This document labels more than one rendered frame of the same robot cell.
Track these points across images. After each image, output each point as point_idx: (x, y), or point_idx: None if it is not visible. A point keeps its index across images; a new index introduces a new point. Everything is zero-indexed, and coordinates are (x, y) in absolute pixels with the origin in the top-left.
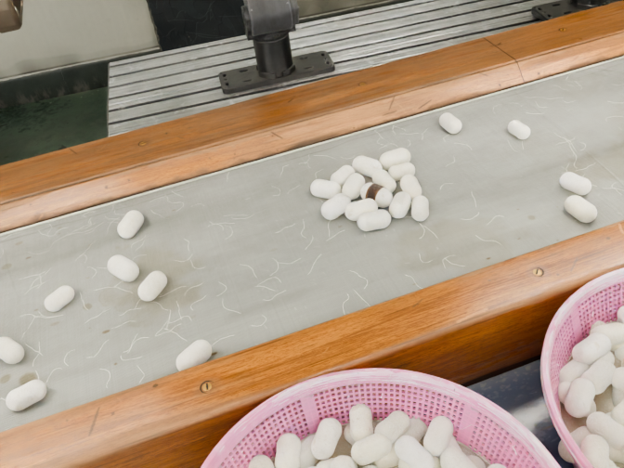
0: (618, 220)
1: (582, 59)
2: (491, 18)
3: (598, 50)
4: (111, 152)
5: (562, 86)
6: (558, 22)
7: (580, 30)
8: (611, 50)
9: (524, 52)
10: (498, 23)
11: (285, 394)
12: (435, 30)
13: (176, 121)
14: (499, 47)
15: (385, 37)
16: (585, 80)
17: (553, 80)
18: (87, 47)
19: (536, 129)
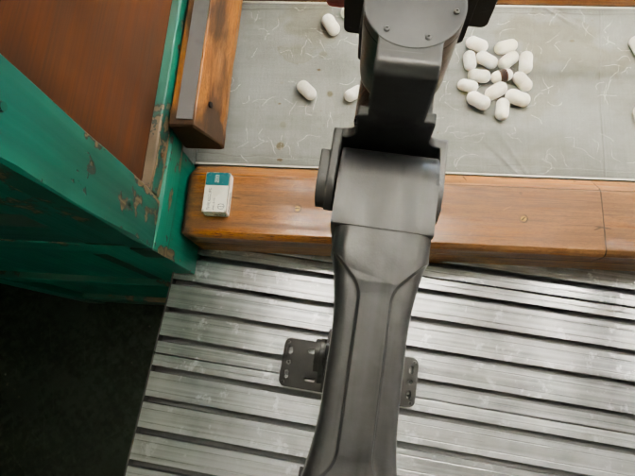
0: (625, 17)
1: (524, 179)
2: (461, 425)
3: (506, 180)
4: None
5: (561, 160)
6: (517, 234)
7: (508, 208)
8: (491, 178)
9: (585, 199)
10: (465, 401)
11: None
12: (542, 439)
13: None
14: (602, 220)
15: (612, 458)
16: (537, 159)
17: (561, 173)
18: None
19: (618, 118)
